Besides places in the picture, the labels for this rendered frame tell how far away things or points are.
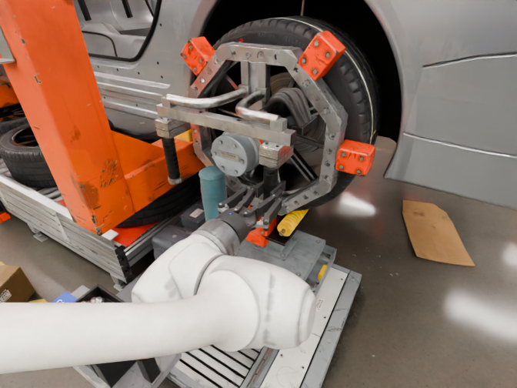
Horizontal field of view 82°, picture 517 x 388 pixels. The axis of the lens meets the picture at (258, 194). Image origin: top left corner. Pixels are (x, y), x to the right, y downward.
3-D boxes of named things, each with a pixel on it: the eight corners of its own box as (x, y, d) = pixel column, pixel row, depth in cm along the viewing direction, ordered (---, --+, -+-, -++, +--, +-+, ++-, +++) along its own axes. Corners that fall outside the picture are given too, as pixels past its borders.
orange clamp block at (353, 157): (341, 159, 92) (371, 166, 88) (333, 170, 86) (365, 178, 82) (345, 138, 88) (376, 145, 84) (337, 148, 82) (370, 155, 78)
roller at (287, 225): (316, 202, 130) (318, 191, 127) (287, 242, 109) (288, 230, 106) (304, 198, 132) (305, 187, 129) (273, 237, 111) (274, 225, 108)
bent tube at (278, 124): (313, 109, 81) (318, 68, 75) (281, 133, 67) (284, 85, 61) (258, 99, 88) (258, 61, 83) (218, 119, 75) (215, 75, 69)
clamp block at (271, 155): (293, 155, 76) (295, 135, 73) (277, 170, 69) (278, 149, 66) (275, 150, 78) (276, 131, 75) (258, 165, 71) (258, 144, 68)
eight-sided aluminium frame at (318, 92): (330, 221, 104) (360, 51, 74) (324, 232, 99) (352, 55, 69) (208, 180, 127) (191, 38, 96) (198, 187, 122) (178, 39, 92)
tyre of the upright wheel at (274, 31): (321, 211, 136) (428, 81, 91) (301, 242, 119) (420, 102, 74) (211, 130, 146) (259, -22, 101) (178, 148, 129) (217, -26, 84)
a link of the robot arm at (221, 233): (227, 277, 57) (244, 258, 62) (224, 243, 52) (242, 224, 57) (191, 260, 61) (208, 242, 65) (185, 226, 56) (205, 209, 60)
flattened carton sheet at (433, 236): (444, 208, 206) (446, 204, 204) (474, 267, 161) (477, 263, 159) (398, 203, 212) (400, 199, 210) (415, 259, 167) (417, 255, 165)
